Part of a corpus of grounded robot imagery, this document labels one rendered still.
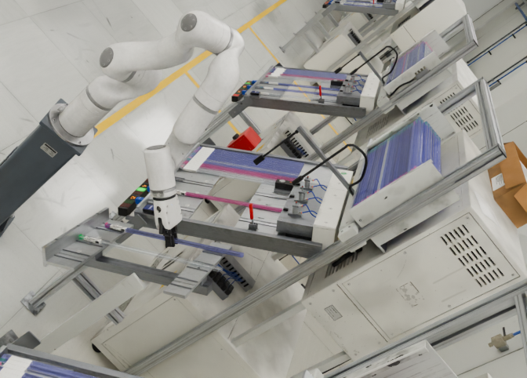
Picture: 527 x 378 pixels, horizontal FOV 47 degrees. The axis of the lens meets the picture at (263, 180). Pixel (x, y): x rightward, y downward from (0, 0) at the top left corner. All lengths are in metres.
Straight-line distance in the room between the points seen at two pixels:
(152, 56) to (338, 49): 4.81
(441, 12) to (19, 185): 4.96
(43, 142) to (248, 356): 1.17
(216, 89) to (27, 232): 1.44
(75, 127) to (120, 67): 0.34
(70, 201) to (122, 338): 0.85
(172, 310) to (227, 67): 1.10
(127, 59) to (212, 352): 1.22
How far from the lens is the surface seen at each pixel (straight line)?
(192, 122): 1.83
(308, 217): 2.18
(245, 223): 2.24
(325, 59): 6.76
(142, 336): 2.64
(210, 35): 1.86
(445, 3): 6.56
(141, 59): 2.06
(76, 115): 2.28
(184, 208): 2.33
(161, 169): 1.89
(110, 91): 2.21
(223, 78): 1.79
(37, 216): 3.03
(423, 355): 1.21
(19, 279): 2.81
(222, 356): 2.55
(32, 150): 2.42
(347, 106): 3.44
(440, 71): 3.30
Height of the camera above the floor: 2.16
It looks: 27 degrees down
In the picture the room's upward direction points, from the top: 54 degrees clockwise
